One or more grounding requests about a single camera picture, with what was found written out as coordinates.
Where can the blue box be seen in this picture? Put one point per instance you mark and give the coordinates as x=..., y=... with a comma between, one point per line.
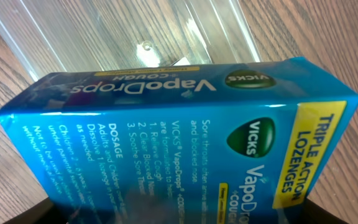
x=229, y=143

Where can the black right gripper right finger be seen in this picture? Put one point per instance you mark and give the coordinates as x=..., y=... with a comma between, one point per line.
x=314, y=214

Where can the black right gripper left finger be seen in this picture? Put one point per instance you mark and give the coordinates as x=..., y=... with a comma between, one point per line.
x=44, y=212

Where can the clear plastic container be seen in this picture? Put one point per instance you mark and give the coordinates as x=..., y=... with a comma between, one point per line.
x=95, y=35

